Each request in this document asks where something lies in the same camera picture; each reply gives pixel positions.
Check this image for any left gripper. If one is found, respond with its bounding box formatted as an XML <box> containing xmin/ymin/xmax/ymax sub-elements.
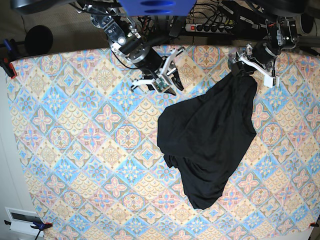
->
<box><xmin>227</xmin><ymin>41</ymin><xmax>281</xmax><ymax>80</ymax></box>

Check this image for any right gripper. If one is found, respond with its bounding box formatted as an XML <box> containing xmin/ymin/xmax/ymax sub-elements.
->
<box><xmin>128</xmin><ymin>46</ymin><xmax>185</xmax><ymax>96</ymax></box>

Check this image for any black t-shirt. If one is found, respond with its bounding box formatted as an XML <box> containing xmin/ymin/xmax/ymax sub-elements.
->
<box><xmin>157</xmin><ymin>70</ymin><xmax>258</xmax><ymax>210</ymax></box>

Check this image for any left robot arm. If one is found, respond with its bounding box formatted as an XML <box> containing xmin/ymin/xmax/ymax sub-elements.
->
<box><xmin>230</xmin><ymin>0</ymin><xmax>320</xmax><ymax>88</ymax></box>

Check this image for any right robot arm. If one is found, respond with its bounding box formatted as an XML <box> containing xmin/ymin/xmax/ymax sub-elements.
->
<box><xmin>10</xmin><ymin>0</ymin><xmax>185</xmax><ymax>95</ymax></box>

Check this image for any white power strip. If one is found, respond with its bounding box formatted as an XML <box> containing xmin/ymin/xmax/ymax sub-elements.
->
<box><xmin>184</xmin><ymin>23</ymin><xmax>234</xmax><ymax>34</ymax></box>

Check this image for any patterned tablecloth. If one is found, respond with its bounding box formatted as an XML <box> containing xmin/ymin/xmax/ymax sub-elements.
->
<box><xmin>6</xmin><ymin>46</ymin><xmax>320</xmax><ymax>240</ymax></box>

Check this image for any black round stool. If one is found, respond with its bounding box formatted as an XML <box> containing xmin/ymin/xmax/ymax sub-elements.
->
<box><xmin>24</xmin><ymin>25</ymin><xmax>53</xmax><ymax>56</ymax></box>

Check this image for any upper left table clamp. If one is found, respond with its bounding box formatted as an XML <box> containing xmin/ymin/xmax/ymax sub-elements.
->
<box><xmin>0</xmin><ymin>39</ymin><xmax>17</xmax><ymax>79</ymax></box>

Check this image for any table clamp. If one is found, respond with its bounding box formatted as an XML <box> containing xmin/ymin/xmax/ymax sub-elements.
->
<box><xmin>309</xmin><ymin>222</ymin><xmax>320</xmax><ymax>228</ymax></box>
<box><xmin>0</xmin><ymin>39</ymin><xmax>17</xmax><ymax>79</ymax></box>
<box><xmin>4</xmin><ymin>220</ymin><xmax>53</xmax><ymax>240</ymax></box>

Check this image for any lower right table clamp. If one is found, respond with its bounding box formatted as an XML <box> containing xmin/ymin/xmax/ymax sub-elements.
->
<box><xmin>309</xmin><ymin>222</ymin><xmax>320</xmax><ymax>228</ymax></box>

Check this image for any lower left table clamp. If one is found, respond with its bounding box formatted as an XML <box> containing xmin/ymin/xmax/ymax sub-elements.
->
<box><xmin>4</xmin><ymin>220</ymin><xmax>53</xmax><ymax>240</ymax></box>

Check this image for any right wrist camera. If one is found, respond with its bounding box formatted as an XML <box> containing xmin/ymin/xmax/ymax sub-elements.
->
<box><xmin>152</xmin><ymin>78</ymin><xmax>171</xmax><ymax>93</ymax></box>

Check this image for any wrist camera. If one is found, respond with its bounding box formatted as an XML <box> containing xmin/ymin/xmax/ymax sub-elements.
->
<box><xmin>152</xmin><ymin>78</ymin><xmax>171</xmax><ymax>93</ymax></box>
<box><xmin>263</xmin><ymin>76</ymin><xmax>280</xmax><ymax>88</ymax></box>

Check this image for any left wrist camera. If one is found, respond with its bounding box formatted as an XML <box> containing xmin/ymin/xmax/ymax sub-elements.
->
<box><xmin>263</xmin><ymin>76</ymin><xmax>280</xmax><ymax>88</ymax></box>

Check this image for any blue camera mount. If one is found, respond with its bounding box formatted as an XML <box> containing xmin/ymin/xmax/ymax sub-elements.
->
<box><xmin>118</xmin><ymin>0</ymin><xmax>196</xmax><ymax>17</ymax></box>

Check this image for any white wall outlet box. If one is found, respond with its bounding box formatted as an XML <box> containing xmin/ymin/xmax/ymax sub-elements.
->
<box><xmin>5</xmin><ymin>207</ymin><xmax>42</xmax><ymax>236</ymax></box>

